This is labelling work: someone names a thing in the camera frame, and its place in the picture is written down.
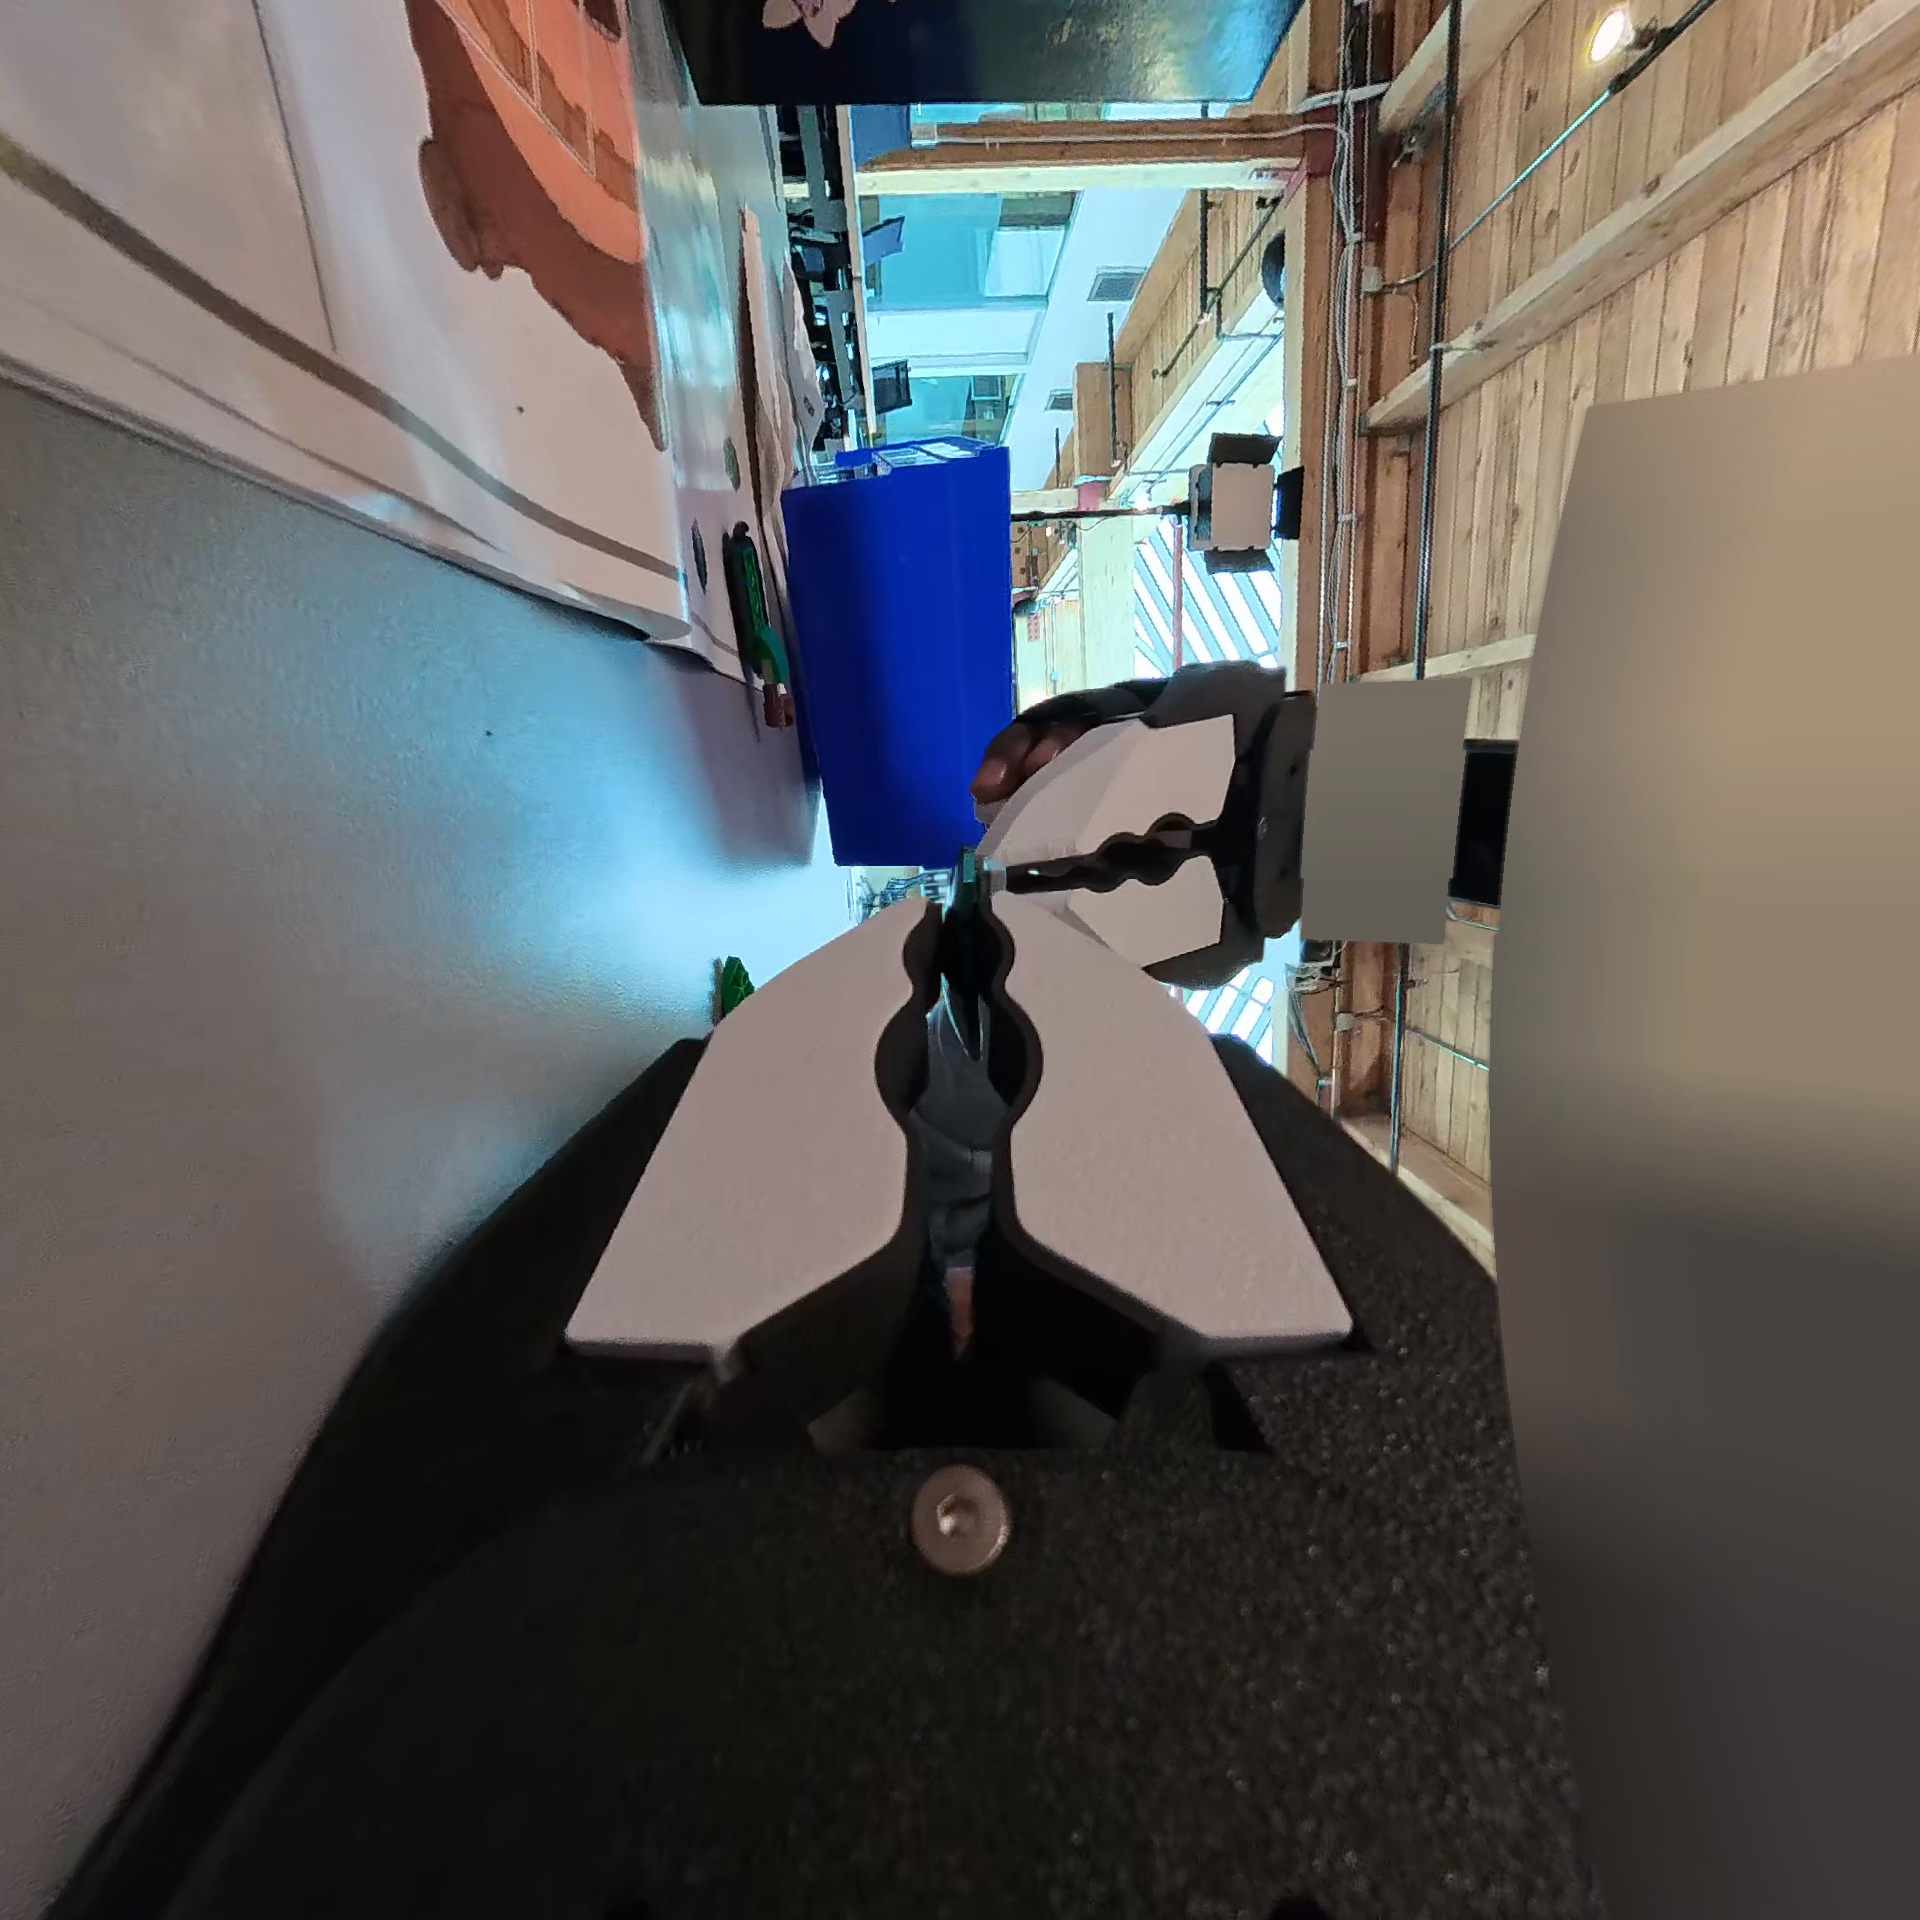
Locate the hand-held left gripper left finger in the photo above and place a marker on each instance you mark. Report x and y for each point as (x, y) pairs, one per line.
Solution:
(781, 1154)

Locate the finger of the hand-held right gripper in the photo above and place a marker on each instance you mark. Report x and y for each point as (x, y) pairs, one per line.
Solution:
(1162, 917)
(1142, 779)

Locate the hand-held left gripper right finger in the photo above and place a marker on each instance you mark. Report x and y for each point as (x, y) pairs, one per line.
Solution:
(1156, 1171)

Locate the small green brick leaf piece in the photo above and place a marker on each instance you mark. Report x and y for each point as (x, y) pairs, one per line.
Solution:
(967, 938)

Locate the grey desk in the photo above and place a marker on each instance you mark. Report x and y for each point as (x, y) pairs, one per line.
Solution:
(301, 930)

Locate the person's right hand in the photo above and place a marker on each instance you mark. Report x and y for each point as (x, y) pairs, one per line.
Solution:
(1027, 750)

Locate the blue plastic bin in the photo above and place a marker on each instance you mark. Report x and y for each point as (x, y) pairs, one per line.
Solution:
(901, 662)

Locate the studio light panel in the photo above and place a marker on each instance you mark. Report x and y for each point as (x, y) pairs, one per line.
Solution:
(1239, 509)

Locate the green markers on table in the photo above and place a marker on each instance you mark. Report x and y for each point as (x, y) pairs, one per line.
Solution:
(755, 615)

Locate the dark flower-print box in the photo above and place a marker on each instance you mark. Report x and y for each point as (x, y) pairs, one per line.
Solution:
(961, 45)

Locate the white instruction booklet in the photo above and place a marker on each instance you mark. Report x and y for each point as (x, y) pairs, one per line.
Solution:
(225, 224)

